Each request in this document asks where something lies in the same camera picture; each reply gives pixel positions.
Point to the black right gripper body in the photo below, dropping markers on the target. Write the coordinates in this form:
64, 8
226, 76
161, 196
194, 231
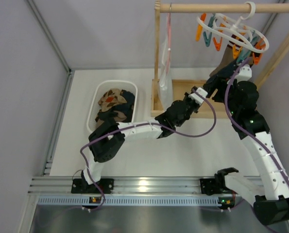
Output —
230, 70

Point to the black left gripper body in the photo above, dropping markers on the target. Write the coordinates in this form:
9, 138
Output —
192, 103

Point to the beige orange argyle sock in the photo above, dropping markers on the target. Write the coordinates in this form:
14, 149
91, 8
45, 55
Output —
110, 99

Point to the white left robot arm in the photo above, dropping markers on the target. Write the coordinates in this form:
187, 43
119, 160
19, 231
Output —
107, 139

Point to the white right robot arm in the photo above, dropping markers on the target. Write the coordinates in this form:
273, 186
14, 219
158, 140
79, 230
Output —
270, 202

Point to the white sock clip hanger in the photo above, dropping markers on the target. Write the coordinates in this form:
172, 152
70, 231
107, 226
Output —
245, 40

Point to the wooden clothes rack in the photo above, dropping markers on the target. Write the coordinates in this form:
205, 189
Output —
268, 69

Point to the white hanging cloth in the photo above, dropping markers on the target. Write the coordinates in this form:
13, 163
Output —
165, 91

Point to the dark navy ribbed sock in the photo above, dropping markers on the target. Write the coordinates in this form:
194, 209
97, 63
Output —
128, 107

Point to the white perforated plastic basket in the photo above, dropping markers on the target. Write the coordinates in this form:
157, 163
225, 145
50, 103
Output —
100, 90

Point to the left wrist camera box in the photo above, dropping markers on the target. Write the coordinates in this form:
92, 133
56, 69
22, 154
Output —
198, 95

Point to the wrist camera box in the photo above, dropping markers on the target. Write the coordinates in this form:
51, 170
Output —
198, 95
245, 73

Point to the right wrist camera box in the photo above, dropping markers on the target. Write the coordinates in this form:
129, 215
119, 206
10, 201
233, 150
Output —
245, 73

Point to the pink wire hanger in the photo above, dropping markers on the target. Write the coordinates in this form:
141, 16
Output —
168, 42

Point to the aluminium mounting rail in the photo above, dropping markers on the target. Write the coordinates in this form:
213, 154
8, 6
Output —
121, 185

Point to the grey slotted cable duct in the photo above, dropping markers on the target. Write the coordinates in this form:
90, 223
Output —
134, 201

